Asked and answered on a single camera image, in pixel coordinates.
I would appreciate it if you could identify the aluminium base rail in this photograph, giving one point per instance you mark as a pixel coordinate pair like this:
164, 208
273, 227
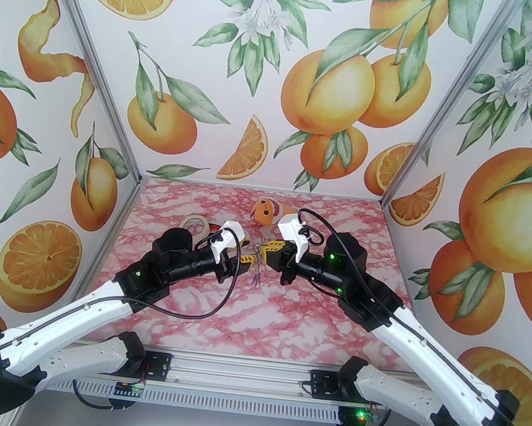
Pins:
240, 369

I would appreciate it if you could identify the beige masking tape roll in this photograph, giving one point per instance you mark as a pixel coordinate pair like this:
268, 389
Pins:
202, 229

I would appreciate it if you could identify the key with blue tag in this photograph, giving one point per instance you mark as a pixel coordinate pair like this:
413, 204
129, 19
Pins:
256, 279

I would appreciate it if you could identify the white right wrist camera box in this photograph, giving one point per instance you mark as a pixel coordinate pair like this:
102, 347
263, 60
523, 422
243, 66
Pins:
294, 231

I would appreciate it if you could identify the orange plush toy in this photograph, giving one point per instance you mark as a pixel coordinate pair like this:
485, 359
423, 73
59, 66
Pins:
266, 211

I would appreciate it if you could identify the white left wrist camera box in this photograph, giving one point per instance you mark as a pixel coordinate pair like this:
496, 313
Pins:
227, 236

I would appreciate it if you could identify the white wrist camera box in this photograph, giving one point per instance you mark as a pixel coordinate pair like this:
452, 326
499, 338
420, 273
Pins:
294, 231
227, 236

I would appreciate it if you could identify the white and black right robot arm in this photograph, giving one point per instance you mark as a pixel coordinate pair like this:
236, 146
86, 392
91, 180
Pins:
421, 353

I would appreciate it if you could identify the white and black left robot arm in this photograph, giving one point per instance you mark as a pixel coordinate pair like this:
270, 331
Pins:
71, 316

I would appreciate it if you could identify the black controller with green light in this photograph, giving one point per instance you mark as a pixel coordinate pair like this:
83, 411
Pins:
357, 417

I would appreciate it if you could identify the small circuit board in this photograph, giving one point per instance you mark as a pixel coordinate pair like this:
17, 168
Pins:
130, 387

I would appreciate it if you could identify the aluminium frame post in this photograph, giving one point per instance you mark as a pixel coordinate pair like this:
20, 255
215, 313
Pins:
447, 103
92, 71

